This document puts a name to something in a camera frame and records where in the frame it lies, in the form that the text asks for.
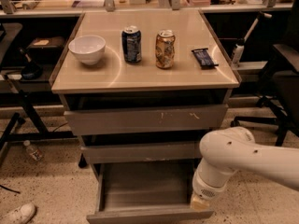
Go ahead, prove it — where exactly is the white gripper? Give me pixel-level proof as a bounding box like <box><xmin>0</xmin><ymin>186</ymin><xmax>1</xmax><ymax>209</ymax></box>
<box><xmin>190</xmin><ymin>193</ymin><xmax>209</xmax><ymax>211</ymax></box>

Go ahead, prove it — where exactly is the grey bottom drawer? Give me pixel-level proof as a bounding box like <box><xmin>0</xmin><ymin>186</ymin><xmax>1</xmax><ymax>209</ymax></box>
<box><xmin>87</xmin><ymin>160</ymin><xmax>213</xmax><ymax>224</ymax></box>

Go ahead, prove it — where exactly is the grey drawer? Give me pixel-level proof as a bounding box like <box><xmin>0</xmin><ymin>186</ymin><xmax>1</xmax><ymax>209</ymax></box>
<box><xmin>81</xmin><ymin>141</ymin><xmax>201</xmax><ymax>164</ymax></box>
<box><xmin>64</xmin><ymin>105</ymin><xmax>228</xmax><ymax>135</ymax></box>
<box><xmin>87</xmin><ymin>160</ymin><xmax>213</xmax><ymax>224</ymax></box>

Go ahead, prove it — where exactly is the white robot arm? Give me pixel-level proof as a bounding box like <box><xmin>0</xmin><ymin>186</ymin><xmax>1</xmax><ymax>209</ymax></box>
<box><xmin>191</xmin><ymin>127</ymin><xmax>299</xmax><ymax>212</ymax></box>

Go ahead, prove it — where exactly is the grey middle drawer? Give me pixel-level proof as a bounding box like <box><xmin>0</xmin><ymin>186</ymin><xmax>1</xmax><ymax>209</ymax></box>
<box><xmin>81</xmin><ymin>141</ymin><xmax>201</xmax><ymax>164</ymax></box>

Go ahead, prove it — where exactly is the grey drawer cabinet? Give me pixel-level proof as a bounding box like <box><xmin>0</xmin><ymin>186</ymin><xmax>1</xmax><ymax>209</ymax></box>
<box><xmin>50</xmin><ymin>9</ymin><xmax>242</xmax><ymax>173</ymax></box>

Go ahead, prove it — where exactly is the grey top drawer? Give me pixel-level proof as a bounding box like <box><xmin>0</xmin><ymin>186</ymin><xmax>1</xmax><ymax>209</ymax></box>
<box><xmin>64</xmin><ymin>105</ymin><xmax>228</xmax><ymax>135</ymax></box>

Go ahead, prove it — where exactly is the dark blue snack bar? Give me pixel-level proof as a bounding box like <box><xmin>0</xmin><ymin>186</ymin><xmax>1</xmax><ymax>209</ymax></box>
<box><xmin>192</xmin><ymin>49</ymin><xmax>218</xmax><ymax>69</ymax></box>

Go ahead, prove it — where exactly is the black office chair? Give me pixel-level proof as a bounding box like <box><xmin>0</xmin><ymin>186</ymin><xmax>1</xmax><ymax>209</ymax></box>
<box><xmin>231</xmin><ymin>0</ymin><xmax>299</xmax><ymax>147</ymax></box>

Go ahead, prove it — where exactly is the orange soda can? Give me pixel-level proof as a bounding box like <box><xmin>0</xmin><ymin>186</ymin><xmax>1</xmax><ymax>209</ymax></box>
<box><xmin>155</xmin><ymin>30</ymin><xmax>176</xmax><ymax>69</ymax></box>

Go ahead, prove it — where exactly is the plastic water bottle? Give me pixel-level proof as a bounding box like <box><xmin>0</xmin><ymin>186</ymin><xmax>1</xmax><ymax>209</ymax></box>
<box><xmin>23</xmin><ymin>140</ymin><xmax>43</xmax><ymax>161</ymax></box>

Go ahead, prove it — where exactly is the white shoe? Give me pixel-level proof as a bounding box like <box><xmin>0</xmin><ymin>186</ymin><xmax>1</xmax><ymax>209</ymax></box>
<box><xmin>0</xmin><ymin>203</ymin><xmax>36</xmax><ymax>224</ymax></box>

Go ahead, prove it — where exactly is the blue soda can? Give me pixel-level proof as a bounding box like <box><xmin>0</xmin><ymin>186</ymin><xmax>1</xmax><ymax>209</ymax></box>
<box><xmin>121</xmin><ymin>25</ymin><xmax>141</xmax><ymax>63</ymax></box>

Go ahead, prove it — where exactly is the white bowl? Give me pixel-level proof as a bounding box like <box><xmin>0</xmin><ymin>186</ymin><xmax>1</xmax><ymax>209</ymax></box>
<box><xmin>68</xmin><ymin>35</ymin><xmax>106</xmax><ymax>65</ymax></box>

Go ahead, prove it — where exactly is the black joystick controller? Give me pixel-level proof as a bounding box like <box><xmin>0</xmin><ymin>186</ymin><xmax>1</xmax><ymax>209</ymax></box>
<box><xmin>19</xmin><ymin>48</ymin><xmax>43</xmax><ymax>80</ymax></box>

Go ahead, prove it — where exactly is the black box on shelf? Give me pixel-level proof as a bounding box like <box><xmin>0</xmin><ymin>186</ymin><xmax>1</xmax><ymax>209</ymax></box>
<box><xmin>27</xmin><ymin>36</ymin><xmax>65</xmax><ymax>57</ymax></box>

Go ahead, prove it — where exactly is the black metal stand frame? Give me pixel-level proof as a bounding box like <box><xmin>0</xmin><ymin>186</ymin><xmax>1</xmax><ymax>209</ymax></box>
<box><xmin>0</xmin><ymin>75</ymin><xmax>76</xmax><ymax>170</ymax></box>

